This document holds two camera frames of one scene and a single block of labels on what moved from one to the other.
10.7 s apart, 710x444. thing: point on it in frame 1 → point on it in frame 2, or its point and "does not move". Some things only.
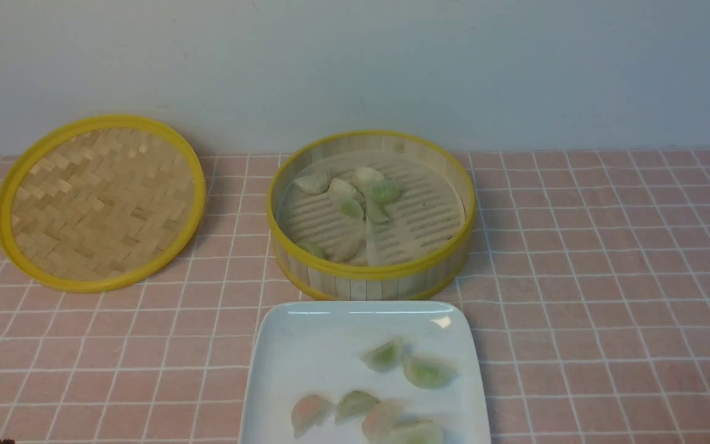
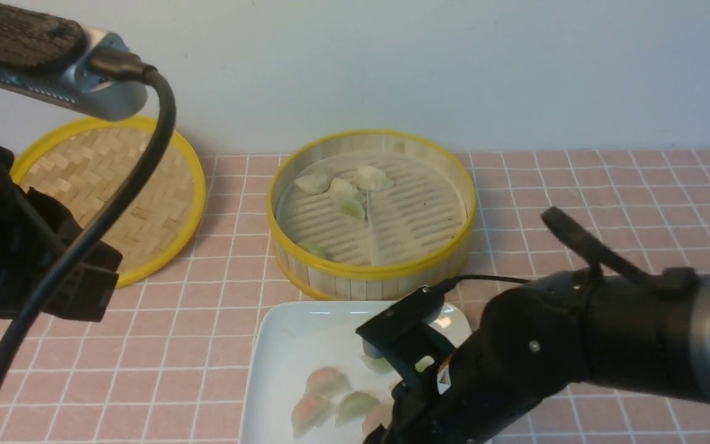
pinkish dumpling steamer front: [349, 249] → [327, 382]
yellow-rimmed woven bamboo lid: [100, 203] does not move
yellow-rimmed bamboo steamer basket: [371, 216] does not move
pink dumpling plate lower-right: [380, 419] does not move
